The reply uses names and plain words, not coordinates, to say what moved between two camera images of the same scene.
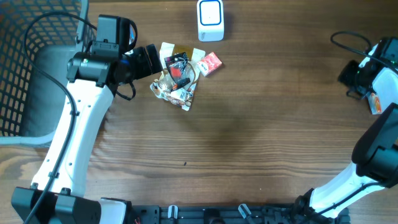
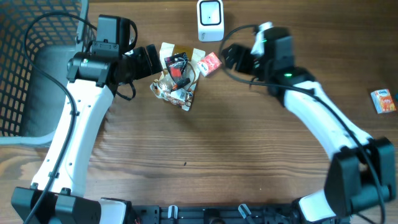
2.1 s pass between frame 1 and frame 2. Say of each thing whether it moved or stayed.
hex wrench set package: stayed
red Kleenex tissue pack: stayed
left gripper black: stayed
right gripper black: moved
